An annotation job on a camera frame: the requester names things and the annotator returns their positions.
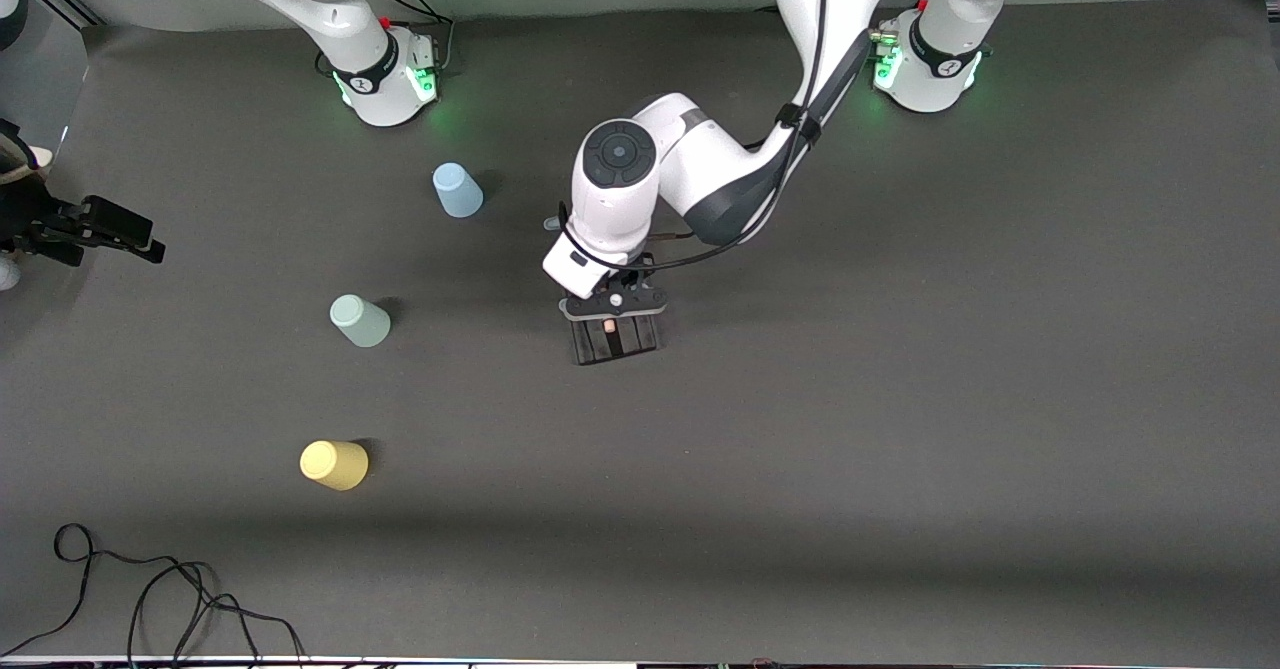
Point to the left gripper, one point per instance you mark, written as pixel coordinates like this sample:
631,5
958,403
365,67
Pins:
618,338

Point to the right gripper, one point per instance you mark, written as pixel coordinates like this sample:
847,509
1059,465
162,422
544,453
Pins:
48,223

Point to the pale green plastic cup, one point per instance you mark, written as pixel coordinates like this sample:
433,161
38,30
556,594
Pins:
360,321

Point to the yellow plastic cup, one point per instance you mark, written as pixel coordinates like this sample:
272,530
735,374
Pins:
333,464

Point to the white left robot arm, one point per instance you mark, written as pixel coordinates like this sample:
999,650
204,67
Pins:
700,159

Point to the light blue plastic cup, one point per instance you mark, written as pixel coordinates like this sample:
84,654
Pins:
458,192

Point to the beige box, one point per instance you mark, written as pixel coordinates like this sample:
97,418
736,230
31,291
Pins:
35,161

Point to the dark grey table mat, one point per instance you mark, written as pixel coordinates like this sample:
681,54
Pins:
800,449

